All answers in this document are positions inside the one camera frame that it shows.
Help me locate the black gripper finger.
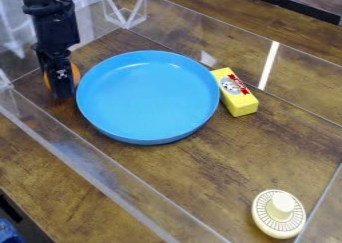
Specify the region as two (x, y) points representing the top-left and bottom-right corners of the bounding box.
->
(45, 57), (76, 99)

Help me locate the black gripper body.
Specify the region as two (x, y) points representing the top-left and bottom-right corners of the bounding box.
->
(21, 0), (80, 64)

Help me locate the orange ball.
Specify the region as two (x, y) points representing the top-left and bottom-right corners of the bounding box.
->
(42, 62), (80, 91)

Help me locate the blue round tray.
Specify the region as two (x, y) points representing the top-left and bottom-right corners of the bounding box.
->
(76, 50), (219, 145)

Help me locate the yellow butter block toy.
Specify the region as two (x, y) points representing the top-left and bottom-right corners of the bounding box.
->
(212, 67), (259, 117)

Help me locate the blue object at corner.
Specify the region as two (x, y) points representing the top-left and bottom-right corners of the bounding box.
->
(0, 219), (24, 243)

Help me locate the cream round knob lid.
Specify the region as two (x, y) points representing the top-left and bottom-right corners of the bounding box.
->
(251, 189), (305, 239)

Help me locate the clear acrylic enclosure wall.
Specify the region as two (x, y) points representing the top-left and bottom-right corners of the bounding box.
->
(0, 0), (342, 243)

